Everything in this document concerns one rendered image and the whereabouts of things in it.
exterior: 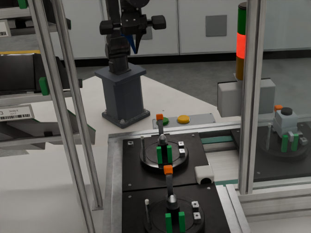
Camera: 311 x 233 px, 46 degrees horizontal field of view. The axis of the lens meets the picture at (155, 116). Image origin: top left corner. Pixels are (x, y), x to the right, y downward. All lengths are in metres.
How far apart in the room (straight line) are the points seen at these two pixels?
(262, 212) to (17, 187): 0.74
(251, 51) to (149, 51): 3.43
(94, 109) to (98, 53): 2.70
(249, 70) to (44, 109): 1.09
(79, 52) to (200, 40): 1.36
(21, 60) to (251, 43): 0.45
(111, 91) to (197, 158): 0.49
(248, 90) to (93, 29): 3.48
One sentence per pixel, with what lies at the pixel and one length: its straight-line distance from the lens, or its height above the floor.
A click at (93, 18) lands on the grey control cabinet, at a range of 4.14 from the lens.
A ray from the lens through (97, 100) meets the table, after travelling 1.66.
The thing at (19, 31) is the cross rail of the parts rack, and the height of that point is 1.39.
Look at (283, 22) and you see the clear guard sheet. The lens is 0.78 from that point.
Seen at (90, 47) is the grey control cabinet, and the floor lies 0.24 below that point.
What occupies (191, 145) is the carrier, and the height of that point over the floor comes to 0.97.
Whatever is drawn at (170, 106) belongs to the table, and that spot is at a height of 0.86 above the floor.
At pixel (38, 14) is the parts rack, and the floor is 1.46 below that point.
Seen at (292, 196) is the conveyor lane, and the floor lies 0.93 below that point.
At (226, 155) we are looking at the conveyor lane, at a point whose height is 0.92.
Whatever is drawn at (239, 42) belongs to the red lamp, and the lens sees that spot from 0.79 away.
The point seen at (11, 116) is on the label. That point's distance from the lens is 0.75.
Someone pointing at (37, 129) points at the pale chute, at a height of 1.14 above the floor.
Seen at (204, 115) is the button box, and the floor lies 0.96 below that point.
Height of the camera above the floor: 1.61
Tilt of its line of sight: 30 degrees down
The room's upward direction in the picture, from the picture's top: 5 degrees counter-clockwise
